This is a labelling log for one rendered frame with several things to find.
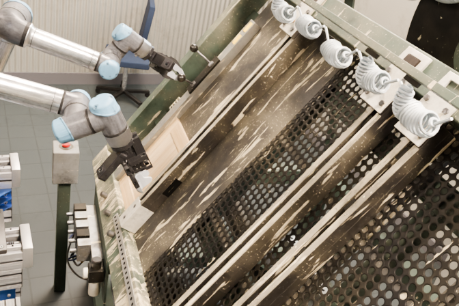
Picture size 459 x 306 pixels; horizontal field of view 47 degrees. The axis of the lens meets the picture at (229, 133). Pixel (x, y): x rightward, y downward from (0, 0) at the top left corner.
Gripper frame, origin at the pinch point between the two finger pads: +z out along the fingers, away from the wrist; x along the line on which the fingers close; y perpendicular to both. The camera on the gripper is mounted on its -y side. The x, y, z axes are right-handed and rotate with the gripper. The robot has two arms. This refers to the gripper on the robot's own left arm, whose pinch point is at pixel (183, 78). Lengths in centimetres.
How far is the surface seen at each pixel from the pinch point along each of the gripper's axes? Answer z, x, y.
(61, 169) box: -8, 64, 43
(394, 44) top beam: 1, -28, -99
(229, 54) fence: 9.3, -19.5, -7.0
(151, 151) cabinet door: 9.9, 34.0, 6.9
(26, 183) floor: 26, 101, 173
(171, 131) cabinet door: 9.9, 21.8, 1.6
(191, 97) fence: 9.2, 4.3, 1.7
